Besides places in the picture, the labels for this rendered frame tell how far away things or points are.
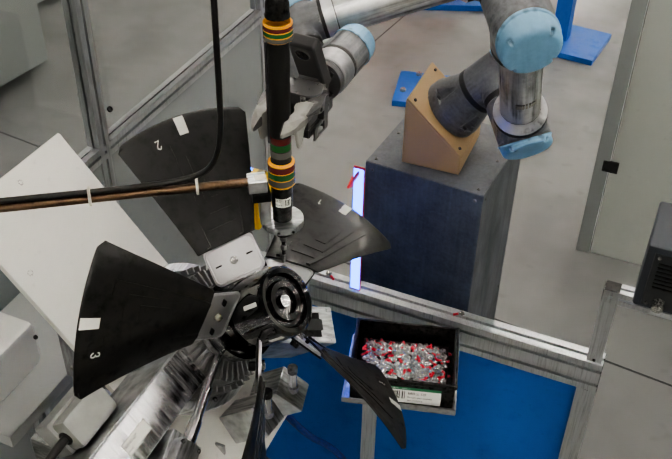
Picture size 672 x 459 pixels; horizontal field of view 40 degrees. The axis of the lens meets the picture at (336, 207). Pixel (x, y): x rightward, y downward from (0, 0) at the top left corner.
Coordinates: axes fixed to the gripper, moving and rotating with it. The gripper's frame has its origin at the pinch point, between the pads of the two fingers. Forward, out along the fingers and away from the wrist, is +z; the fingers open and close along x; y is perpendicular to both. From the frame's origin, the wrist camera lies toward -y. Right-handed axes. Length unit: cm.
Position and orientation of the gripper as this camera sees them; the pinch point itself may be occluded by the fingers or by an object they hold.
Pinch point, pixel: (270, 124)
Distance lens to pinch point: 139.4
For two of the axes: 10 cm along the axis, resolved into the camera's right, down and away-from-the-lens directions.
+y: -0.2, 8.0, 6.0
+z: -4.0, 5.5, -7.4
